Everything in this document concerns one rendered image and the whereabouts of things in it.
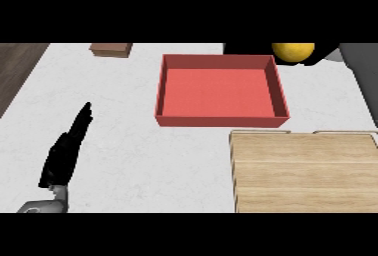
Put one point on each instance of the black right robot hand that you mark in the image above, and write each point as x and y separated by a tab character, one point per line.
245	48

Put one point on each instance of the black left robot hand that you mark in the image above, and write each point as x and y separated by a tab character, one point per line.
63	160

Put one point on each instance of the yellow lemon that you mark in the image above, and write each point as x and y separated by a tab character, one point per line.
292	51

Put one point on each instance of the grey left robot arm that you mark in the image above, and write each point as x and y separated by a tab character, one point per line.
48	205

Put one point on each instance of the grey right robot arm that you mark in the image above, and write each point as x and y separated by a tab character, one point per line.
363	66

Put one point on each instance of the red open box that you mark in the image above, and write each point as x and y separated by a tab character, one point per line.
218	93

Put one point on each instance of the pale wooden tray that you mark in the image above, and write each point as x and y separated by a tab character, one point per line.
304	173

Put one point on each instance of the small brown block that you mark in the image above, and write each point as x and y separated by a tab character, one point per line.
110	49

